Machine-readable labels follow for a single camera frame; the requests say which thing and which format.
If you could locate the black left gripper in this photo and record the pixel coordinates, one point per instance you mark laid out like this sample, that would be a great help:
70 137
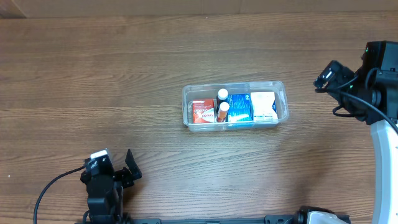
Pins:
121 173

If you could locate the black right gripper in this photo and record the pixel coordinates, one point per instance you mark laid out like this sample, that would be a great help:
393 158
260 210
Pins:
341 78

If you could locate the red Panadol box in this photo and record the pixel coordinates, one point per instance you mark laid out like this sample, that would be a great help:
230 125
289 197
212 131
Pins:
203 111

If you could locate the white medicine box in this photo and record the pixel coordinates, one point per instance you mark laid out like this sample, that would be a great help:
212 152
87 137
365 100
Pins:
263 106

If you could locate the orange vitamin tube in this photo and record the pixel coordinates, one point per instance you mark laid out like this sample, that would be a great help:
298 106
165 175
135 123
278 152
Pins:
222 112

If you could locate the dark bottle white cap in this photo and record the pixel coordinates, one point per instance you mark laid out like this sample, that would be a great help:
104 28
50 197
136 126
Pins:
222 96

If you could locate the blue VapoDrops box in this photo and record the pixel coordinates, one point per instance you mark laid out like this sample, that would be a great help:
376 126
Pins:
240 108

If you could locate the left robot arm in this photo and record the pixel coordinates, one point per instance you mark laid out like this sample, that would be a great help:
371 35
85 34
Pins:
105 187

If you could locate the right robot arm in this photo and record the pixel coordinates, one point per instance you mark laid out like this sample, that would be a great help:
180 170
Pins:
381 56

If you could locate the clear plastic container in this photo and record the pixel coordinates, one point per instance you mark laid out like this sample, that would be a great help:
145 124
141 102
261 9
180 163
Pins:
209 91

